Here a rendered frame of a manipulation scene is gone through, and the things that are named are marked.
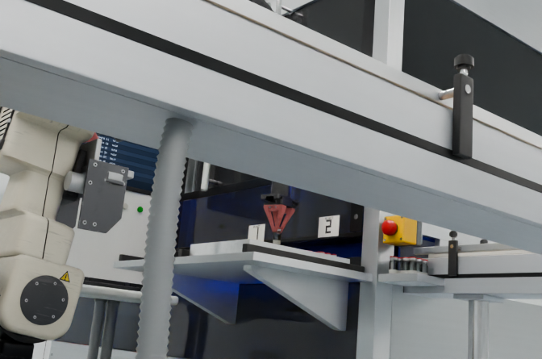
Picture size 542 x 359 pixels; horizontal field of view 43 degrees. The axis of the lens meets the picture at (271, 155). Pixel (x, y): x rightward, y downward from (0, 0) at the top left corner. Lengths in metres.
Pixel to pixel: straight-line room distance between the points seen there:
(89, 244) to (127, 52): 2.01
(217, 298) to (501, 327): 0.89
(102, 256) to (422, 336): 1.14
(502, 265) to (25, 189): 1.12
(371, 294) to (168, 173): 1.38
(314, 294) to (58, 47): 1.43
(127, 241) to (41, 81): 2.06
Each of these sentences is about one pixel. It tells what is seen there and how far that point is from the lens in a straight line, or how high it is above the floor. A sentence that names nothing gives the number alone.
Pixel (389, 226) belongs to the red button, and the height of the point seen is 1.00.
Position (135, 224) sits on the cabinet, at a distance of 2.58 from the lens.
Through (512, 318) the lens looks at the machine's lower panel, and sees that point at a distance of 2.37.
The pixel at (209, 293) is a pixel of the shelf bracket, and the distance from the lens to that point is 2.24.
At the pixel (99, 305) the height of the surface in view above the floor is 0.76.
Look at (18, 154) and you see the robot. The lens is 1.61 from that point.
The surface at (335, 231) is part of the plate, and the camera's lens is 2.00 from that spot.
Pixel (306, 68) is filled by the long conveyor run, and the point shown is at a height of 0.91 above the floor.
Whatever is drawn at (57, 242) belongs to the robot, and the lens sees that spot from 1.59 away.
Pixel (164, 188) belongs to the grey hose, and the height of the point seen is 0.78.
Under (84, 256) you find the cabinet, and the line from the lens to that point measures 2.49.
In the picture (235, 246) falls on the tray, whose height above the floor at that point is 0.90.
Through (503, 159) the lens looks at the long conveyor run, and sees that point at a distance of 0.83.
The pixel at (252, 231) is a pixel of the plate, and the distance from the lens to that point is 2.29.
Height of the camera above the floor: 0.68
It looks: 15 degrees up
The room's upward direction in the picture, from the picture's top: 5 degrees clockwise
